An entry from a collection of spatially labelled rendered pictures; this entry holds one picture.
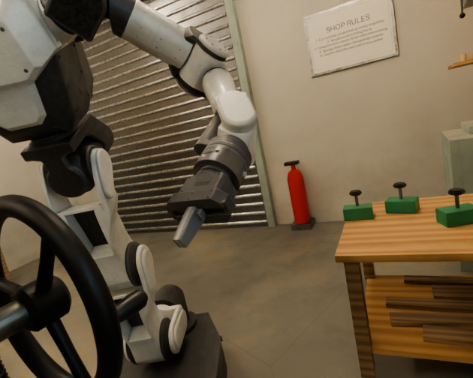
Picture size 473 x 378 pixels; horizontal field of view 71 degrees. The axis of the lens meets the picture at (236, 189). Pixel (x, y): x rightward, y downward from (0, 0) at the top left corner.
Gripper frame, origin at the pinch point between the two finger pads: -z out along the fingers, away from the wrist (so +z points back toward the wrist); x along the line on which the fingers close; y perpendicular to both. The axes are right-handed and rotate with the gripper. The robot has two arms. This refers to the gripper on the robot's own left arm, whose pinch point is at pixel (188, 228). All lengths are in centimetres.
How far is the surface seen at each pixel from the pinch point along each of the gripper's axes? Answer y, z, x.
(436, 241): -64, 46, -27
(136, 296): 2.7, -13.0, -1.0
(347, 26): -60, 245, 25
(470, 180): -111, 119, -38
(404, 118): -129, 212, -3
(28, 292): 9.3, -17.2, 9.4
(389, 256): -59, 37, -15
